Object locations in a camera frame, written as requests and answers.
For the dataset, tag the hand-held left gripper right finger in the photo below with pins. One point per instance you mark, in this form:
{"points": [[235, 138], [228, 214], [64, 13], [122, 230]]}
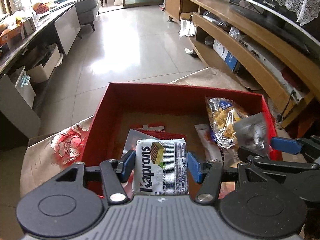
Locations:
{"points": [[195, 167]]}

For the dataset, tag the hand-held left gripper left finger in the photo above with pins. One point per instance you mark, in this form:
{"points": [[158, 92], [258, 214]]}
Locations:
{"points": [[128, 162]]}

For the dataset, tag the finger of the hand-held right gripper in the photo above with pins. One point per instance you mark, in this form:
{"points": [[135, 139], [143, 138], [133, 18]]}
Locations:
{"points": [[275, 165], [285, 145]]}

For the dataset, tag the silver sausage packet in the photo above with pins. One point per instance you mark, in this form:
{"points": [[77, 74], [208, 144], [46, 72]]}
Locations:
{"points": [[130, 142]]}

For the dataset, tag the white wafer packet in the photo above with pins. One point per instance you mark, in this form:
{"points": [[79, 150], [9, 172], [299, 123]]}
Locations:
{"points": [[162, 170]]}

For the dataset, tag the small silver sauce packet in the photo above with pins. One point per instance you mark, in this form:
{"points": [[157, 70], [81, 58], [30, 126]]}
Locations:
{"points": [[252, 132]]}

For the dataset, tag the red snack packet clear window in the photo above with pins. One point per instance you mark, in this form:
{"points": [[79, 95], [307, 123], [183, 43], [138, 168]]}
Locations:
{"points": [[150, 127]]}

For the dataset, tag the red snack packet white print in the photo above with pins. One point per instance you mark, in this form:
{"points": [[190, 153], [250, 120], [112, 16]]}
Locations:
{"points": [[165, 135]]}

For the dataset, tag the red cardboard box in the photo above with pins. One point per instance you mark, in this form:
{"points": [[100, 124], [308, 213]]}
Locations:
{"points": [[107, 120]]}

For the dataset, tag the yellow label pastry packet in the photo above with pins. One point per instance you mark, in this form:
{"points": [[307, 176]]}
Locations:
{"points": [[222, 120]]}

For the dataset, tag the long white box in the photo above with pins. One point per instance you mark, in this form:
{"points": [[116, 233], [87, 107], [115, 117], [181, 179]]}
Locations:
{"points": [[270, 65]]}

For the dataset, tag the brown cardboard sheet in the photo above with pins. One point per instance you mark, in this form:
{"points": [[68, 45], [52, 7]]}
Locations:
{"points": [[212, 80]]}

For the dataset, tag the wooden television cabinet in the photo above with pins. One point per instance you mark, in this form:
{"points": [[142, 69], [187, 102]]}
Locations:
{"points": [[250, 55]]}

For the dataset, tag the blue white carton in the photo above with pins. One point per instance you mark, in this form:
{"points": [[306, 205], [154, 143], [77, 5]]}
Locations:
{"points": [[225, 55]]}

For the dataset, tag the white storage box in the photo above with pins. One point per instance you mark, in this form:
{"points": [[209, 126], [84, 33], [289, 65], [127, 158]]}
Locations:
{"points": [[42, 67]]}

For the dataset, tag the white bag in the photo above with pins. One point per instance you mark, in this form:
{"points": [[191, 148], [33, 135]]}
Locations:
{"points": [[187, 27]]}

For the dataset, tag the white lace cloth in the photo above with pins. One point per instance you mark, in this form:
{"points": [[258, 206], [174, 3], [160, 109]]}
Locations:
{"points": [[300, 5]]}

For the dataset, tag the flat screen television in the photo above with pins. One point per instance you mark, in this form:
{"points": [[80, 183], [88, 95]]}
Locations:
{"points": [[262, 5]]}

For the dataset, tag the long dark desk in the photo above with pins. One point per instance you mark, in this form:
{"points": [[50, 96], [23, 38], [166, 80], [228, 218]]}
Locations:
{"points": [[67, 27]]}

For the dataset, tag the grey sofa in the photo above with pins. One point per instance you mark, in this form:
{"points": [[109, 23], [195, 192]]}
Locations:
{"points": [[87, 10]]}

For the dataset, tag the small white carton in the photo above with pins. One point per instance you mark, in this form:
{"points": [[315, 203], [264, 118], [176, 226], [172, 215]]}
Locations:
{"points": [[28, 26]]}

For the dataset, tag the orange basket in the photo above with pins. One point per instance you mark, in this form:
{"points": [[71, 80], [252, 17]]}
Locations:
{"points": [[42, 8]]}

